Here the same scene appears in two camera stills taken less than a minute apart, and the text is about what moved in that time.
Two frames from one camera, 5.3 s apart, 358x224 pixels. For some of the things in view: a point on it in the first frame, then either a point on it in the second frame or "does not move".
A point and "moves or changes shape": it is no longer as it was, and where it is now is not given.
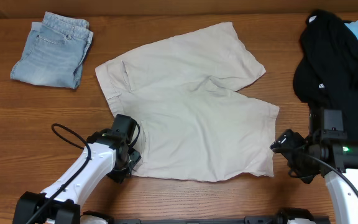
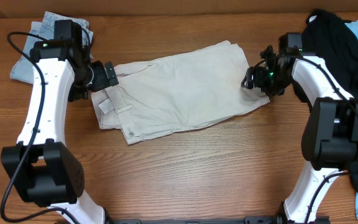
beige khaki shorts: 191,129 moves or changes shape
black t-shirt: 334,70 does not move
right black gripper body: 301,163 to 273,80
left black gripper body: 124,167 to 99,79
